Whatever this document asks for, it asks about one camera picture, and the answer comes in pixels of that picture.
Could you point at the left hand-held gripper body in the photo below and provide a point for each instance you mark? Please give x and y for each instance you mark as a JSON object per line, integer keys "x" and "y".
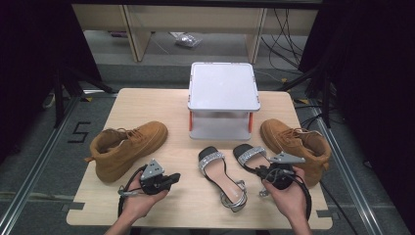
{"x": 151, "y": 171}

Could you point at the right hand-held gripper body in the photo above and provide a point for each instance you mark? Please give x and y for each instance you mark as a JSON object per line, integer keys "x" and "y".
{"x": 280, "y": 174}

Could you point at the tan suede boot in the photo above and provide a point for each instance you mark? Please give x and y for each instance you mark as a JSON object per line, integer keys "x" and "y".
{"x": 293, "y": 140}
{"x": 130, "y": 150}

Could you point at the white two-tier shoe rack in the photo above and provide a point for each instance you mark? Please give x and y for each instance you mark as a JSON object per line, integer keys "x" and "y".
{"x": 223, "y": 86}

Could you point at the person's right hand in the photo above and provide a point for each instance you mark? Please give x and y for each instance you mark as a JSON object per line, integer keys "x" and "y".
{"x": 290, "y": 200}

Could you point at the person's left hand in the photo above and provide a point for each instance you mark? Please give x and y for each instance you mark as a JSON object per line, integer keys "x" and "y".
{"x": 140, "y": 202}

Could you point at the clear plastic bag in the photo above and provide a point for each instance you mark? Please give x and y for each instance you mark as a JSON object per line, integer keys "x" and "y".
{"x": 188, "y": 40}

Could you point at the white paper sheet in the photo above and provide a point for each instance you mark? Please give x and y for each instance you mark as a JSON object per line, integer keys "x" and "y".
{"x": 176, "y": 34}

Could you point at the beige wooden cabinet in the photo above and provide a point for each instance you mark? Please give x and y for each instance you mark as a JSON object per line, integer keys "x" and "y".
{"x": 195, "y": 18}

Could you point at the aluminium floor rail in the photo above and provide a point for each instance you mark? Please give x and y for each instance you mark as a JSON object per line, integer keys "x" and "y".
{"x": 36, "y": 166}
{"x": 345, "y": 166}

